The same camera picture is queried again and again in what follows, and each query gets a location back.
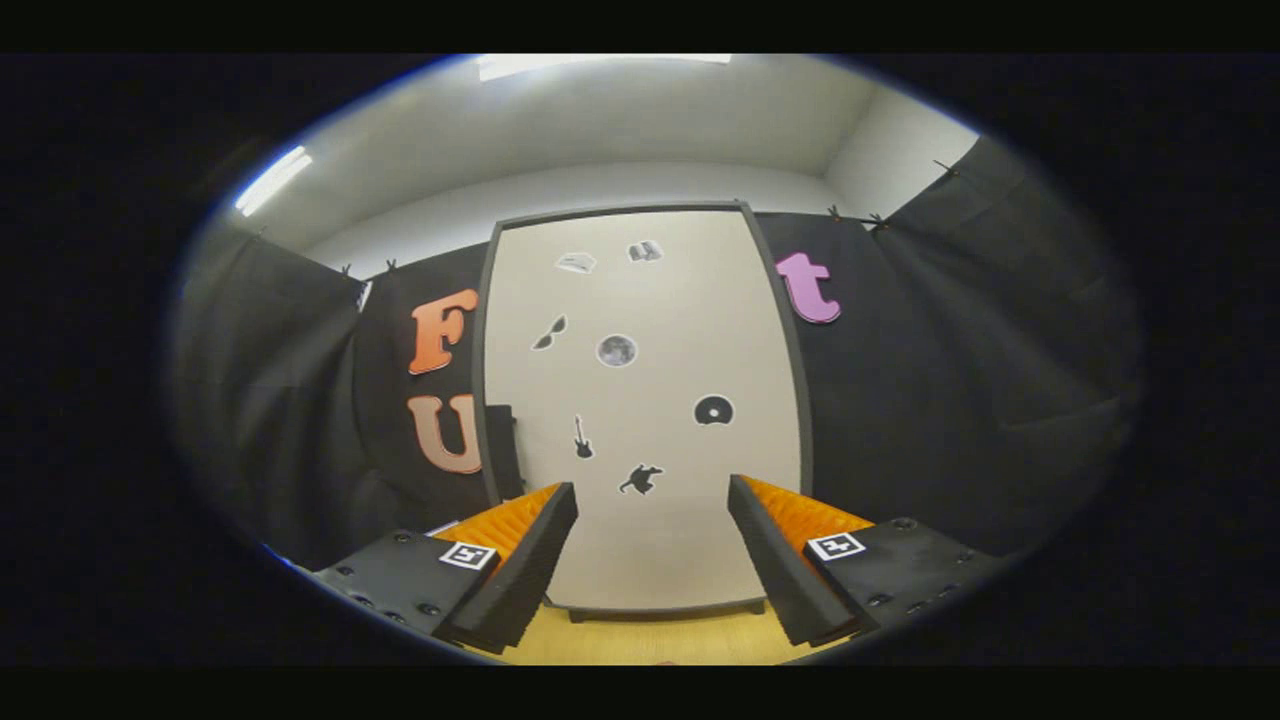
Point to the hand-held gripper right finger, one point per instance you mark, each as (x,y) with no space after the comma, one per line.
(775,570)

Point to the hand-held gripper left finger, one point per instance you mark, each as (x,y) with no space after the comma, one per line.
(530,570)

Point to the grey cabinet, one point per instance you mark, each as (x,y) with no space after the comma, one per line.
(480,380)

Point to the black backdrop cloth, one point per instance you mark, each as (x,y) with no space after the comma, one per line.
(950,400)

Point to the long ceiling light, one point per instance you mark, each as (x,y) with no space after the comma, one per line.
(272,180)

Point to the wide ceiling light panel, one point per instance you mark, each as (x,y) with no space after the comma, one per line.
(560,64)

